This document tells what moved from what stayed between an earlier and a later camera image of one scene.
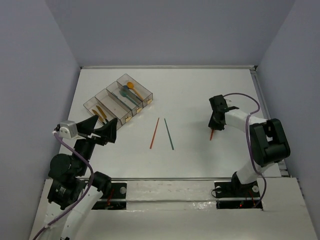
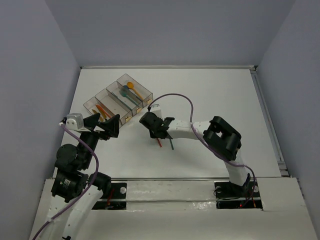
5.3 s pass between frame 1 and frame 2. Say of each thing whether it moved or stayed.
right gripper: moved
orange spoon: stayed
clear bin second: stayed
